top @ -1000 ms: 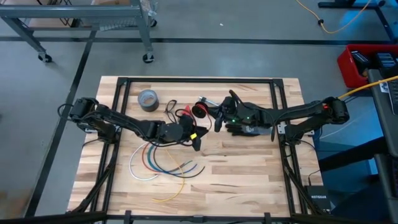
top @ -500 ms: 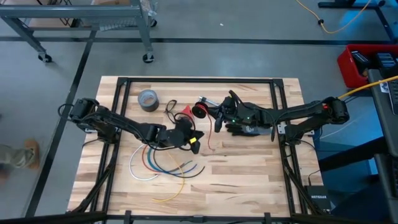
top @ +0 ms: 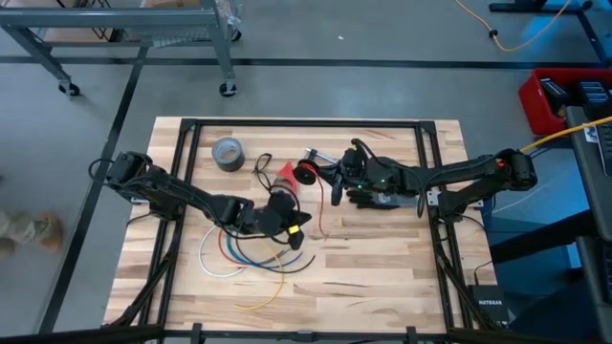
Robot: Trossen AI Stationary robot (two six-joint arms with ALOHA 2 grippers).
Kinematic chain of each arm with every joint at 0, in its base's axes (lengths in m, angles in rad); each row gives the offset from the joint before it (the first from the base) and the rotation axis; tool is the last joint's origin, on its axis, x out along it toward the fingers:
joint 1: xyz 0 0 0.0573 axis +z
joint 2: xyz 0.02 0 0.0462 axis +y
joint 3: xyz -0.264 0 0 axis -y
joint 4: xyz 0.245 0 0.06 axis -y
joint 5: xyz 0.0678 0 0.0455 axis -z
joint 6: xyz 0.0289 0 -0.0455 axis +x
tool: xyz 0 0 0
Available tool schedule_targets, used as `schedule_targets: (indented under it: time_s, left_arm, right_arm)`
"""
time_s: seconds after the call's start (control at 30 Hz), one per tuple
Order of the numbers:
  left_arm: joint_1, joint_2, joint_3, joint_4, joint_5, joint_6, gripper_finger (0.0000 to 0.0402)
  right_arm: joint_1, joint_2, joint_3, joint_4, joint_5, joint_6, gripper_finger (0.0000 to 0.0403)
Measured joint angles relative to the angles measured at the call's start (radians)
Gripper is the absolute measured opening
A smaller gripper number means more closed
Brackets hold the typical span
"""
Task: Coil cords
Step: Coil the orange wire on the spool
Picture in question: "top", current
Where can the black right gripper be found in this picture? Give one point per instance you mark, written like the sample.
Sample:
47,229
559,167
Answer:
363,174

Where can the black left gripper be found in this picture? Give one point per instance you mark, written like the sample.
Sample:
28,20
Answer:
277,222

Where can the black plastic spool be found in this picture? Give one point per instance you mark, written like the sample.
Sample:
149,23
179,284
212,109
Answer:
301,178

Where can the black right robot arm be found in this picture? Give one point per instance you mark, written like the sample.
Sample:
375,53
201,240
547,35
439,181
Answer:
468,172

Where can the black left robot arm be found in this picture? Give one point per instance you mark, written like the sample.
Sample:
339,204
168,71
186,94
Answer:
191,196

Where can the black C-clamp with silver screw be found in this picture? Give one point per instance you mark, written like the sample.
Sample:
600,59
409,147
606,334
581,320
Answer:
325,158

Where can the tape roll with red dispenser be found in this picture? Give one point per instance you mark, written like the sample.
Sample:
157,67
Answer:
288,172

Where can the black safety glasses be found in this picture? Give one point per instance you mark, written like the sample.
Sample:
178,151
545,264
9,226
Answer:
256,169

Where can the red plastic bin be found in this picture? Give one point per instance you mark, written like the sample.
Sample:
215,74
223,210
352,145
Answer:
531,105

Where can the black device box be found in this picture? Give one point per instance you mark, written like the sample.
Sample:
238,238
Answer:
554,93
593,93

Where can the black floor stand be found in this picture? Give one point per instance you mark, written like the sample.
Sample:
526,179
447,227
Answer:
526,6

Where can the grey metal wheeled cart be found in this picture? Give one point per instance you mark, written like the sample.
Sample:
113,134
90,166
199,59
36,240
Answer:
119,18

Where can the black aluminium table frame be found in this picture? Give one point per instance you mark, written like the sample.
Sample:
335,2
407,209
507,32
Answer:
306,123

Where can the grey duct tape roll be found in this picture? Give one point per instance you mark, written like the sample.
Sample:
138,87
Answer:
228,155

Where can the black network switch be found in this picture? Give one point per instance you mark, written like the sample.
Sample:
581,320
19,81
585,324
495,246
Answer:
487,306

